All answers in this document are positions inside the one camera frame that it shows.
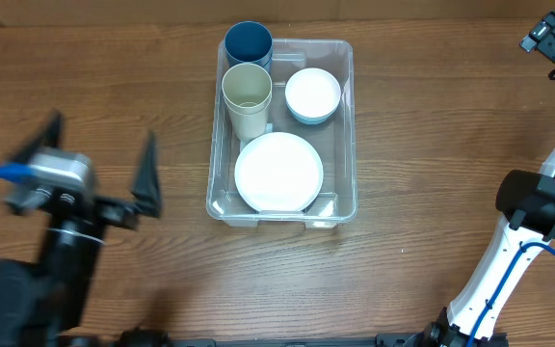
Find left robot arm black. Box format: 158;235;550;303
0;111;163;346

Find blue cup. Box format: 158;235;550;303
225;21;273;60
226;56;272;73

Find clear plastic storage bin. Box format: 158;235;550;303
206;39;357;228

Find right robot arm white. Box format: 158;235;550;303
407;148;555;346

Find pink bowl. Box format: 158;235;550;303
285;67;341;117

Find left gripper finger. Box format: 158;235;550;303
131;130;163;218
8;109;64;164

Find beige cup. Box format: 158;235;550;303
227;106;269;142
221;63;273;115

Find light blue bowl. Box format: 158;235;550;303
290;109;333;125

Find pink plate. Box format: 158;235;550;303
234;132;324;213

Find blue cable right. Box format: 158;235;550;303
464;241;555;347

